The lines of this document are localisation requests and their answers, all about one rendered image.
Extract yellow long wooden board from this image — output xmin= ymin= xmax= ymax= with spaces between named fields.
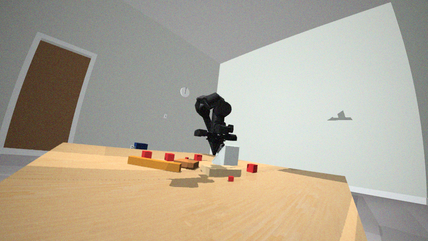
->
xmin=128 ymin=156 xmax=182 ymax=172

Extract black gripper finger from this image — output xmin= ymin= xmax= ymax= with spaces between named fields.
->
xmin=206 ymin=138 xmax=217 ymax=155
xmin=215 ymin=140 xmax=226 ymax=155

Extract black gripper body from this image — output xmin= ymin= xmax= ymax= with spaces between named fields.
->
xmin=194 ymin=119 xmax=237 ymax=141

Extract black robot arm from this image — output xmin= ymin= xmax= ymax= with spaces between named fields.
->
xmin=195 ymin=92 xmax=234 ymax=135

